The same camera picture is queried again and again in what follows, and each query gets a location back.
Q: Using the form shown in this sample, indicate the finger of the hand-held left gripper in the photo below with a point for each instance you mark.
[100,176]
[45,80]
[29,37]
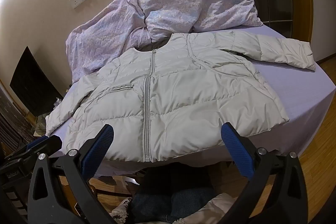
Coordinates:
[50,145]

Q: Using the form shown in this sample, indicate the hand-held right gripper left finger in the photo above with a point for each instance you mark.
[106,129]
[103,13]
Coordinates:
[96,151]

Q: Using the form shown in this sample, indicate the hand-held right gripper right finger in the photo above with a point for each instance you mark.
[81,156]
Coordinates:
[236,154]

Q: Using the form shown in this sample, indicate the beige puffer jacket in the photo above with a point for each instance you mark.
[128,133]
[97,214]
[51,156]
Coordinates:
[183,98]

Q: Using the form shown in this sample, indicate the dark wooden cabinet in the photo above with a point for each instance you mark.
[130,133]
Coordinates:
[14,119]

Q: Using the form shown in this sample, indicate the black television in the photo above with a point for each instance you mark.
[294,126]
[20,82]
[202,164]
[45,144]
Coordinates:
[31,82]

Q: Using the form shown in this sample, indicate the person's legs in jeans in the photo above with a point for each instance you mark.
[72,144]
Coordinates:
[173,195]

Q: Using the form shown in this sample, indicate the bed with lilac sheet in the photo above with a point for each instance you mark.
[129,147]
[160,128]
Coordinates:
[294,98]

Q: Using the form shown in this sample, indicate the lilac floral duvet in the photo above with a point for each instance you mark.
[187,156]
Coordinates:
[162,11]

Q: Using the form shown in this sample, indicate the white wall socket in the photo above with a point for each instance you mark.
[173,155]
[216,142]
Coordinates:
[74,1]

